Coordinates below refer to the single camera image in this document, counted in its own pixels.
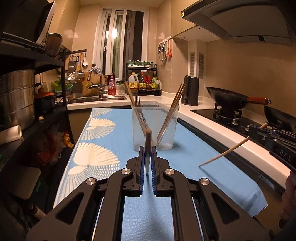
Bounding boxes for red lidded black pot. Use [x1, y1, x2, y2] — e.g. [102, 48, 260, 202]
[34, 88, 56, 114]

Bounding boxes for metal fork grey handle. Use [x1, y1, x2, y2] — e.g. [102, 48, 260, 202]
[134, 92, 149, 129]

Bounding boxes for black storage shelf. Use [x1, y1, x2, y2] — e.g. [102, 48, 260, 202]
[1, 40, 75, 211]

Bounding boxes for yellow oil bottle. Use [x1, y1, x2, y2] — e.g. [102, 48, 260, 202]
[128, 72, 139, 93]

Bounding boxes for pink dish soap bottle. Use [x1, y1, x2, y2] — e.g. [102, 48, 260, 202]
[108, 73, 116, 96]

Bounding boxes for black electric kettle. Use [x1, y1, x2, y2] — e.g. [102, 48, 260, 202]
[181, 75, 199, 106]

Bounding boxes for steel stock pot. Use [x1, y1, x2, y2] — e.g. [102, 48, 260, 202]
[1, 70, 35, 130]

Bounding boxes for range hood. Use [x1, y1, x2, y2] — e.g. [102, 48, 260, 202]
[171, 0, 295, 45]

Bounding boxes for window frame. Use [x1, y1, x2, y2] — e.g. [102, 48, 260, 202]
[93, 6, 149, 80]

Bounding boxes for hanging utensils on hooks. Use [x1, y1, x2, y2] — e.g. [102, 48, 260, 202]
[158, 36, 172, 62]

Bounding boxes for steel sink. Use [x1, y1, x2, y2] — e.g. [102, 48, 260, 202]
[68, 96, 127, 104]

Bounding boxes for black spice rack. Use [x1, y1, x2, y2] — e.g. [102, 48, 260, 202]
[125, 63, 162, 96]

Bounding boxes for black wok red handle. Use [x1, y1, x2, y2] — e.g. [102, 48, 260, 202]
[206, 86, 272, 110]

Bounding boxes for blue patterned table cloth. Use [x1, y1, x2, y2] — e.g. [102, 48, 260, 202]
[53, 108, 269, 241]

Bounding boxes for white paper roll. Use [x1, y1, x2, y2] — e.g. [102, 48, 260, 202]
[0, 125, 22, 145]

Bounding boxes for person's right hand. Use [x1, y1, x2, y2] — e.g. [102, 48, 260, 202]
[280, 171, 296, 220]

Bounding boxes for clear plastic utensil holder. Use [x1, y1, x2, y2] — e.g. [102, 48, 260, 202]
[132, 104, 180, 151]

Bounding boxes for kitchen faucet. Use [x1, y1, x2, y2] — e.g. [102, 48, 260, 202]
[86, 66, 107, 99]

